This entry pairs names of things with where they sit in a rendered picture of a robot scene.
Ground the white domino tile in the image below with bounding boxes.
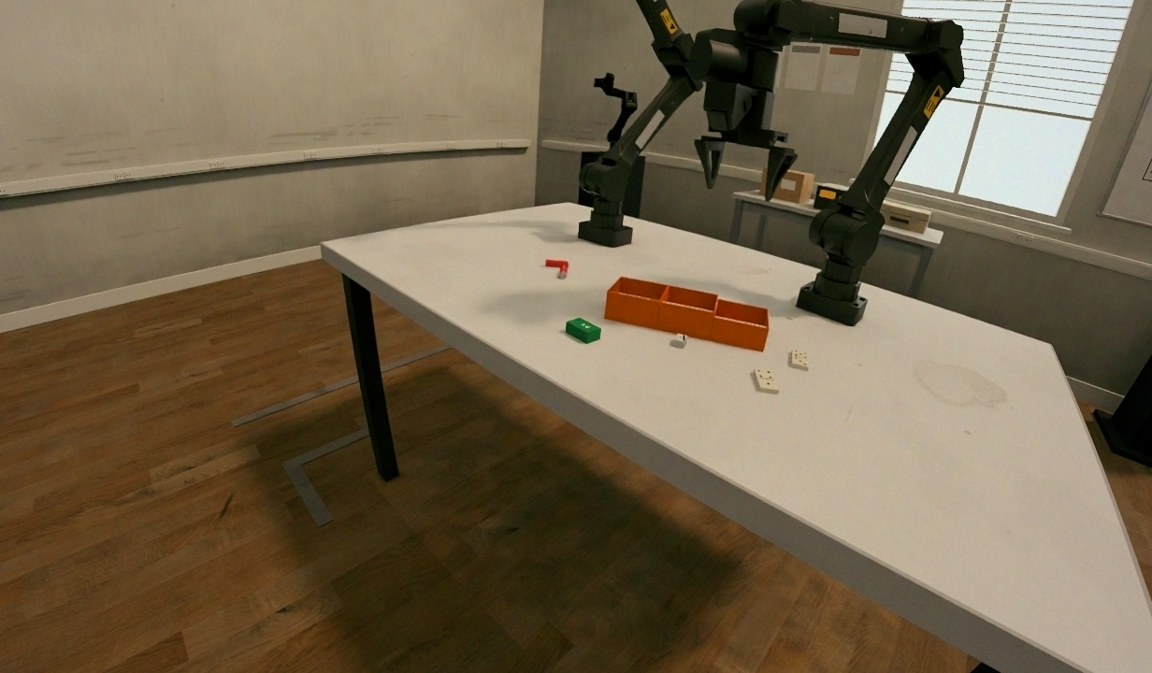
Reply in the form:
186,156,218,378
753,368,780,394
791,349,809,371

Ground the green 9v battery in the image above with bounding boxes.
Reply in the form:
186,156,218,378
566,318,601,345

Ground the orange open-top bin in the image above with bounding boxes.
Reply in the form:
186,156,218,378
604,277,770,351

